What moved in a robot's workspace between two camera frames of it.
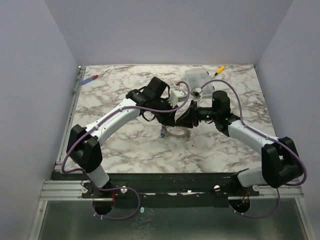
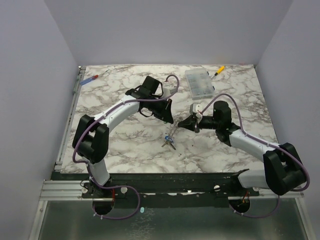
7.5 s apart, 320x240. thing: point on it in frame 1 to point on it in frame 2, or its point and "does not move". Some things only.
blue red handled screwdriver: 93,77 does not move
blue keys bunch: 162,131 to 169,140
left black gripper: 168,119 does not move
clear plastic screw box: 196,78 does not move
